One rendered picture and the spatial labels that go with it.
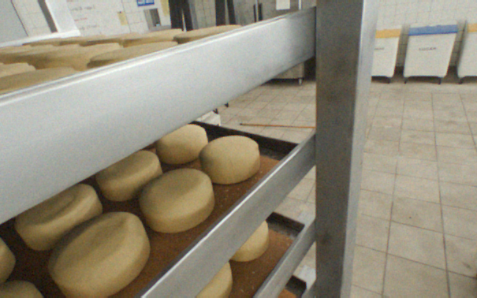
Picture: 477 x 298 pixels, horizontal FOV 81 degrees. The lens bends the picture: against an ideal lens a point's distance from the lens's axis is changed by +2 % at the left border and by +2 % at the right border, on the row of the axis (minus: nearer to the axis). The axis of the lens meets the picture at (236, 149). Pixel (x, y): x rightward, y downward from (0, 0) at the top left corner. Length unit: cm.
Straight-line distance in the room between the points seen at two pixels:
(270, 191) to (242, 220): 3
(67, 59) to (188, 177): 10
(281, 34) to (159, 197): 12
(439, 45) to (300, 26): 469
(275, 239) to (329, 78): 17
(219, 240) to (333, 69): 13
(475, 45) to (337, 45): 473
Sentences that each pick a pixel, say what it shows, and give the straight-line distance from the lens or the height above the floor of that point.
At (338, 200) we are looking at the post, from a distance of 25.
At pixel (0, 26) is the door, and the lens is 420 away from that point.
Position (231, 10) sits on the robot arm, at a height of 145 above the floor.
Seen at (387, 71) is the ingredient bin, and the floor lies 20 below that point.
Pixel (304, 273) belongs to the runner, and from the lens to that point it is 39.
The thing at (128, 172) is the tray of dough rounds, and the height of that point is 142.
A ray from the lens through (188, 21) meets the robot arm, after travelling 150.
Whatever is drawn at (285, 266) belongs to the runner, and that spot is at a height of 133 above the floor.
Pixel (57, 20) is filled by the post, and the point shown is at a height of 153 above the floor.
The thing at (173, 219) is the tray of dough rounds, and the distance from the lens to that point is 18.
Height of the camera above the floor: 153
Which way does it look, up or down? 29 degrees down
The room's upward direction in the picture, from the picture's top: 9 degrees counter-clockwise
